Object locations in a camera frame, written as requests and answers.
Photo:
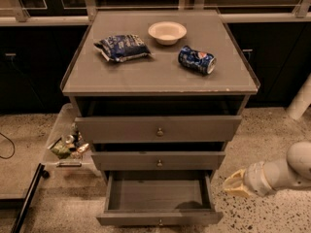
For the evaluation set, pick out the white bowl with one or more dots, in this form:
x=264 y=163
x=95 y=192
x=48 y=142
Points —
x=167 y=33

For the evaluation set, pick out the white cylindrical post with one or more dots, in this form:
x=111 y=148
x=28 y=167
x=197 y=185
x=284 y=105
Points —
x=301 y=101

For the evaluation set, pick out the grey drawer cabinet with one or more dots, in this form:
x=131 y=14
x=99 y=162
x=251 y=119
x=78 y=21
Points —
x=158 y=85

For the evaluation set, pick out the green snack packet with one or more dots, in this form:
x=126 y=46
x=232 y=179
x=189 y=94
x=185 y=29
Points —
x=60 y=149

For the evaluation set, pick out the black floor rail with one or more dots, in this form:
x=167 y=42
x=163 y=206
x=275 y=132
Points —
x=39 y=174

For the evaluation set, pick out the grey bottom drawer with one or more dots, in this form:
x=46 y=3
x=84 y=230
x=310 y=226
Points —
x=135 y=198

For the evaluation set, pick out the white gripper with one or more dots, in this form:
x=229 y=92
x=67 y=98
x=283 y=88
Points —
x=255 y=179

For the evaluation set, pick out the blue chip bag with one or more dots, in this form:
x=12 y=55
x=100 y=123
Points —
x=121 y=48

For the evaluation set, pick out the clear plastic storage bin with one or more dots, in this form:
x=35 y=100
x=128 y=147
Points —
x=66 y=129

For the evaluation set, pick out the grey top drawer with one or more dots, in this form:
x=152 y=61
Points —
x=157 y=129

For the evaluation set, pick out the grey drawer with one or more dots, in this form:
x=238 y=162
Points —
x=135 y=198
x=158 y=160
x=157 y=129

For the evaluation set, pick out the blue pepsi can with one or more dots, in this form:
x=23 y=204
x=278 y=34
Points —
x=198 y=61

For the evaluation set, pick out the grey middle drawer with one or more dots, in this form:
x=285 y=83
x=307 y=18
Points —
x=158 y=160

